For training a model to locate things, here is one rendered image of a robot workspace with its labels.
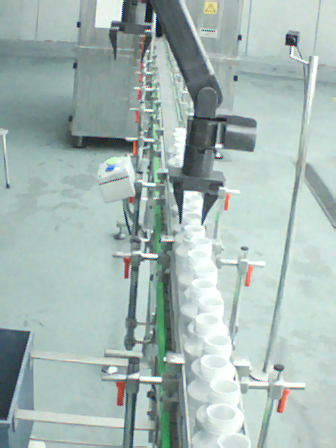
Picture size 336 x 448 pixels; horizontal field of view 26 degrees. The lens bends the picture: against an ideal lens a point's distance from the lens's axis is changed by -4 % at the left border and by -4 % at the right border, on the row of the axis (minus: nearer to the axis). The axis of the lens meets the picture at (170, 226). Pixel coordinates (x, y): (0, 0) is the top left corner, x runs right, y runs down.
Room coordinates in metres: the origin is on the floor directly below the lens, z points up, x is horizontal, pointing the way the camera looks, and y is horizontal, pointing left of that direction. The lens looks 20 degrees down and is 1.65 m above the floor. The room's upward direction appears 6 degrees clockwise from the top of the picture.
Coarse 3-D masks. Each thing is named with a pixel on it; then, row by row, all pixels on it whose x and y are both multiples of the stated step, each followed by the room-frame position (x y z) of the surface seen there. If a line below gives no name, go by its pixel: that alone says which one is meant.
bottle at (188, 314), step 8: (200, 280) 1.07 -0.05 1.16; (208, 280) 1.07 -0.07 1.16; (192, 288) 1.04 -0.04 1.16; (200, 288) 1.03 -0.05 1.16; (208, 288) 1.04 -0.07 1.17; (192, 296) 1.04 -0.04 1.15; (200, 296) 1.03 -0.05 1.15; (184, 304) 1.05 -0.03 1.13; (192, 304) 1.04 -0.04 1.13; (184, 312) 1.04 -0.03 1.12; (192, 312) 1.03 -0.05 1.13; (184, 320) 1.03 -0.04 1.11; (192, 320) 1.02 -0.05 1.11; (184, 328) 1.03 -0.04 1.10; (184, 336) 1.03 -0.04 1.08; (176, 344) 1.05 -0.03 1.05; (176, 352) 1.04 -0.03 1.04
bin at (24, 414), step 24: (0, 336) 1.22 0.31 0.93; (24, 336) 1.22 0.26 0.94; (0, 360) 1.22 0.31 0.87; (24, 360) 1.11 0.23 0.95; (72, 360) 1.17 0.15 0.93; (96, 360) 1.18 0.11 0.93; (120, 360) 1.19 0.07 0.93; (144, 360) 1.20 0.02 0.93; (0, 384) 1.22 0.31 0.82; (24, 384) 1.10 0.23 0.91; (0, 408) 1.22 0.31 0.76; (24, 408) 1.09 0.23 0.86; (0, 432) 0.92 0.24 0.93; (24, 432) 1.08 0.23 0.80
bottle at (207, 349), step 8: (208, 336) 0.89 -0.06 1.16; (216, 336) 0.89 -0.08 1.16; (224, 336) 0.89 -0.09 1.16; (208, 344) 0.86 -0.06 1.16; (216, 344) 0.89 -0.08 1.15; (224, 344) 0.89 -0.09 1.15; (208, 352) 0.86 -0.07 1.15; (216, 352) 0.86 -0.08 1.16; (224, 352) 0.86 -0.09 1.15; (200, 360) 0.87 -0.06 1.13; (192, 368) 0.87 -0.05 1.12; (232, 368) 0.87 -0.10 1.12; (192, 376) 0.86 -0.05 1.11; (232, 376) 0.86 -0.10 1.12
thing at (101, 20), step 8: (96, 0) 6.00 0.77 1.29; (104, 0) 6.00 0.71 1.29; (112, 0) 6.00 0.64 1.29; (120, 0) 6.00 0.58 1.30; (96, 8) 5.99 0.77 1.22; (104, 8) 6.00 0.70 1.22; (112, 8) 6.00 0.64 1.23; (120, 8) 6.00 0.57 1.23; (96, 16) 5.99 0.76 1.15; (104, 16) 5.99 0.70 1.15; (112, 16) 6.00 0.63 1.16; (120, 16) 6.00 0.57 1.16; (96, 24) 5.99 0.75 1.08; (104, 24) 5.99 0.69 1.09
